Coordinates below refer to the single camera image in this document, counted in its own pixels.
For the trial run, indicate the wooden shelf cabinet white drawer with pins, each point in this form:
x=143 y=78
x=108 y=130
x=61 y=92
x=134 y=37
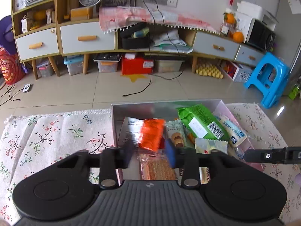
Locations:
x=87 y=36
x=35 y=42

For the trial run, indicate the beige serrated snack packet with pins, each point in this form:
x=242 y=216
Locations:
x=211 y=147

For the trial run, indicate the pile of white papers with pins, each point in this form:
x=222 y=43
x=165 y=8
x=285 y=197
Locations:
x=171 y=40

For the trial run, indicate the red printed bag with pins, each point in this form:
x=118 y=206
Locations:
x=9 y=70

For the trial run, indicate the black basket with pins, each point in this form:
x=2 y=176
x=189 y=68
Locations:
x=134 y=42

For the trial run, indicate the white box on shelf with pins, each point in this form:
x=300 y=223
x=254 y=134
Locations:
x=20 y=0

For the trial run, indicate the green snack packet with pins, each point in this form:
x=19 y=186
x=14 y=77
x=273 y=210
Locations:
x=199 y=120

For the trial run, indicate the black keyboard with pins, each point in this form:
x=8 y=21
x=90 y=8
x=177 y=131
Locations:
x=108 y=57

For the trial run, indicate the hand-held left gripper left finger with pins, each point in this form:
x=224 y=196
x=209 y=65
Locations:
x=128 y=155

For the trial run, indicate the clear wafer packet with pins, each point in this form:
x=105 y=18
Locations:
x=155 y=167

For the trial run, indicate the pale snack packet red print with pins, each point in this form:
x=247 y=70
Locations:
x=206 y=175

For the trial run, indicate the white and orange snack packet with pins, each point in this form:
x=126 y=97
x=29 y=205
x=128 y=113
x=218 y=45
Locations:
x=150 y=134

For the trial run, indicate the tan cardboard box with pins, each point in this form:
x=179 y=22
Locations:
x=81 y=14

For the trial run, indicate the clear storage bin pink contents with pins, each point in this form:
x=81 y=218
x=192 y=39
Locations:
x=45 y=70

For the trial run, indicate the black microwave oven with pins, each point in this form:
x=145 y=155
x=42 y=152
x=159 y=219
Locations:
x=261 y=36

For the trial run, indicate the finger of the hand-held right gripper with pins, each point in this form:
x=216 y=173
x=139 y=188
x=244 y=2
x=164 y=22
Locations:
x=258 y=156

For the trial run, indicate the clear jar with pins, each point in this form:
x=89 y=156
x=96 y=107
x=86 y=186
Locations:
x=225 y=29

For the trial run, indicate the white foam box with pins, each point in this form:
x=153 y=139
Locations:
x=249 y=9

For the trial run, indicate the grey-white cookie packet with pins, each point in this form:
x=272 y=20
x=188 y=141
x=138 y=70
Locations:
x=175 y=131

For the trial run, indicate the orange fruit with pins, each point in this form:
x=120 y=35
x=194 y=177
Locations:
x=238 y=37
x=230 y=18

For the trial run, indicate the grey fridge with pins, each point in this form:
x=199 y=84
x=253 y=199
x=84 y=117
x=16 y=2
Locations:
x=287 y=28

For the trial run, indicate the paper note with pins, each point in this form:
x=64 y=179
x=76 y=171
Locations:
x=292 y=3

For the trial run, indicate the green packet on floor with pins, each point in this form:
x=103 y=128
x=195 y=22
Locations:
x=294 y=94

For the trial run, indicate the white wall socket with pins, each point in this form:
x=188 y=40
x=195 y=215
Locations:
x=172 y=1

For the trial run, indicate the clear storage bin blue lid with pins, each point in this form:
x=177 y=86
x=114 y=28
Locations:
x=74 y=67

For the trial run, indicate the yellow foam egg crate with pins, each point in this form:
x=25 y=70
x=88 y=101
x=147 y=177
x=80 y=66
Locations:
x=209 y=71

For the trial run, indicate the blue plastic stool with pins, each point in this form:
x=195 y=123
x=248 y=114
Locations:
x=277 y=66

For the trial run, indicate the floral tablecloth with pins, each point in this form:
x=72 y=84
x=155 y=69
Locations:
x=58 y=131

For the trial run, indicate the pink cardboard box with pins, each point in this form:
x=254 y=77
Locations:
x=141 y=109

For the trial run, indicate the pink floral cloth with tassels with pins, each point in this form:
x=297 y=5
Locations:
x=141 y=14

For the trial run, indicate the printed white cardboard box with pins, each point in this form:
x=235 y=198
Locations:
x=242 y=74

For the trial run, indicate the green-blue bundle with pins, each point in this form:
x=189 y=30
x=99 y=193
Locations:
x=141 y=33

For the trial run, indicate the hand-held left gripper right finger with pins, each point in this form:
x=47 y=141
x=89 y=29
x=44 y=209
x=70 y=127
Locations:
x=170 y=154

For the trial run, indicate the red cardboard box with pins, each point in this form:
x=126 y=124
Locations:
x=134 y=66

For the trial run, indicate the low wooden cabinet grey drawers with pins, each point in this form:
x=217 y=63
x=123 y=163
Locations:
x=211 y=42

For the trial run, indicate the white charger puck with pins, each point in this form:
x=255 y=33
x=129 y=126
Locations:
x=27 y=88

